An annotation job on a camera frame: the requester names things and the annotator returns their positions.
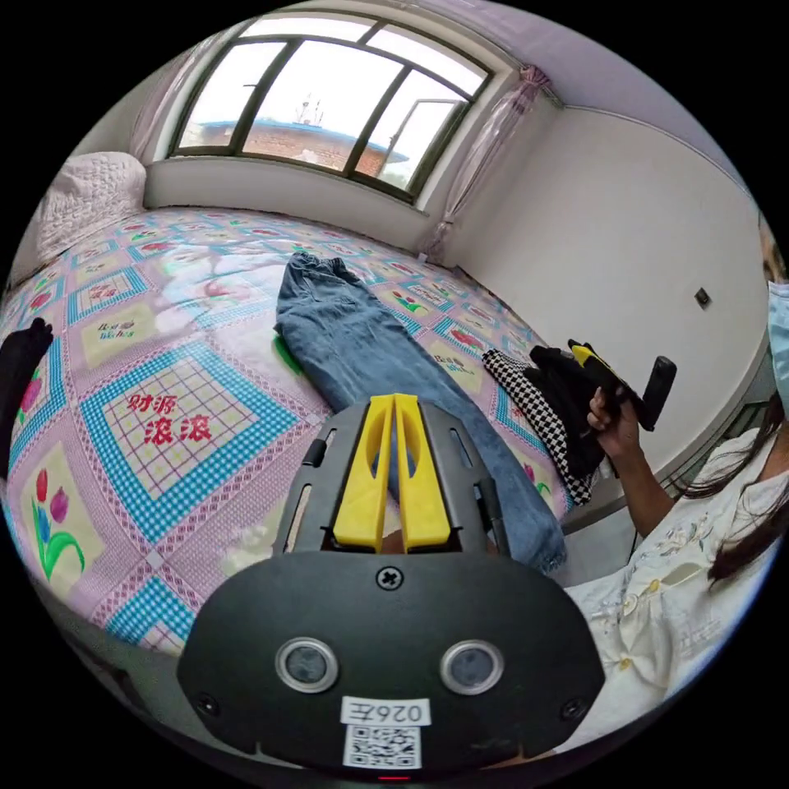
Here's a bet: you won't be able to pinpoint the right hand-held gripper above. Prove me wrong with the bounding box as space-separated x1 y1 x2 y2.
567 338 649 427

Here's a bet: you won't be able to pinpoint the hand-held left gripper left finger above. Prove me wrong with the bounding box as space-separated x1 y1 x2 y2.
332 394 395 553

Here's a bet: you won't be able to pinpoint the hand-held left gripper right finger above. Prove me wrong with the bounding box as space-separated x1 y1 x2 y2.
394 394 452 554

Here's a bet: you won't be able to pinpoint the person's right forearm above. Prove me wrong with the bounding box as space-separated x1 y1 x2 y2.
611 445 678 541

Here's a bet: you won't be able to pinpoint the light blue jeans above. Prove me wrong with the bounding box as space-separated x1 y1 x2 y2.
274 251 568 574

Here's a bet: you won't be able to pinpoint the person's right hand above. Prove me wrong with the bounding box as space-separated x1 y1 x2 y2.
587 386 646 461

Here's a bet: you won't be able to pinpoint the pile of clothes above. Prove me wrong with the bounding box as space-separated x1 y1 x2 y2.
481 344 612 508

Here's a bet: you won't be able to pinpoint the bed with printed sheet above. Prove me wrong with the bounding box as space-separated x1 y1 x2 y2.
0 206 631 656

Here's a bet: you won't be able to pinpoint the pink curtain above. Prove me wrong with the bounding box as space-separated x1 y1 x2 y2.
423 63 553 267
127 35 237 165

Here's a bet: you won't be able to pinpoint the person's body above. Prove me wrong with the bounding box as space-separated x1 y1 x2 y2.
561 209 789 754

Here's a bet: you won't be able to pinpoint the black garment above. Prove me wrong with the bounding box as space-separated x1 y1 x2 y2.
0 316 56 483

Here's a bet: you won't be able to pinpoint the window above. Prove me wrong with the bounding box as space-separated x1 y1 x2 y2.
167 14 498 205

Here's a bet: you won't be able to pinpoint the white quilted pillow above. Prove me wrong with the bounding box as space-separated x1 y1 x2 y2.
33 151 149 265

